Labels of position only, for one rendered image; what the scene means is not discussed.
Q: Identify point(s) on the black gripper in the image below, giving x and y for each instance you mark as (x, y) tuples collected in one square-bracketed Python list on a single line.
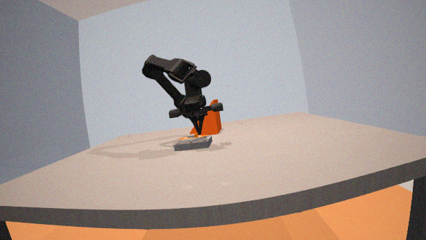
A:
[(202, 113)]

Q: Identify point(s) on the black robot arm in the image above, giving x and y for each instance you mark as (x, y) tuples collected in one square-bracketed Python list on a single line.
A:
[(178, 70)]

